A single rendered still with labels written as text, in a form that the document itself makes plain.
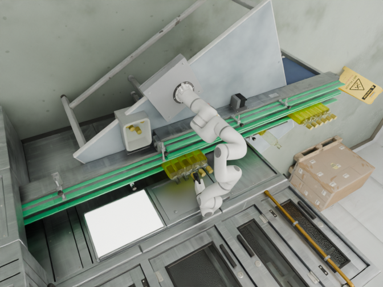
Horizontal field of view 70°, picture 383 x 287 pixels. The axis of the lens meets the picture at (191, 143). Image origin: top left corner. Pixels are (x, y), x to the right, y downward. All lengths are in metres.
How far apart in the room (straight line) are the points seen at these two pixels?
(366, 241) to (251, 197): 4.25
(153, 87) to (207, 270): 1.08
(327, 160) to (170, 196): 4.34
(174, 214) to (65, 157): 0.99
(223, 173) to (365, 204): 5.33
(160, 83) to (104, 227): 0.93
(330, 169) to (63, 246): 4.77
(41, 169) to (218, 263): 1.42
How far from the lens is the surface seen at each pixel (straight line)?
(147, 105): 1.79
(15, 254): 1.49
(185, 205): 1.84
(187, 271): 1.70
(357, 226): 6.12
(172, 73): 1.68
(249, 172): 2.12
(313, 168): 5.57
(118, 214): 1.85
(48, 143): 2.49
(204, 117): 1.57
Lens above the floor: 2.12
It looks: 38 degrees down
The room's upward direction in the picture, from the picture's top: 141 degrees clockwise
